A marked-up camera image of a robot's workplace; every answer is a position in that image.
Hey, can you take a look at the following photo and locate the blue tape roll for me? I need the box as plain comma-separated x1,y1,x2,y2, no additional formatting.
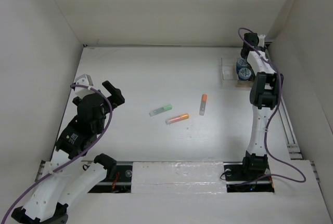
238,68,252,81
236,58,249,69

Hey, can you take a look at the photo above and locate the orange capped glue stick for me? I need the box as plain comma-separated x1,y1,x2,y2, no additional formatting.
199,94,207,116

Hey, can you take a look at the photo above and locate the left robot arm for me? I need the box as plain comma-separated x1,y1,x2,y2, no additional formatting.
6,78,125,223

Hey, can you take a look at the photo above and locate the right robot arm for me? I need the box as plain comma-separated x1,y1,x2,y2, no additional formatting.
240,30,283,181

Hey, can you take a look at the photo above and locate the three compartment desk organizer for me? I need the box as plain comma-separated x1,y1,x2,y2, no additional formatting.
221,57,253,88

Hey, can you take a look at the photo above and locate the green highlighter marker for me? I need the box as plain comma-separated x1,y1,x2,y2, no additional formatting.
149,104,172,116

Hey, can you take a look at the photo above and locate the orange yellow highlighter marker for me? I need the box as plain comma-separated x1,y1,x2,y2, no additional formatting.
165,113,189,125

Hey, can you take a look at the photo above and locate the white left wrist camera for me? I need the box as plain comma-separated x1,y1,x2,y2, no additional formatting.
71,74,94,99

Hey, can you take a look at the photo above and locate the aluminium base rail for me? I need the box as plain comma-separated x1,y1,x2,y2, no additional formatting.
90,162,274,194

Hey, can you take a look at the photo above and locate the aluminium side rail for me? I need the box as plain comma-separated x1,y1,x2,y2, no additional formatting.
260,41,304,160

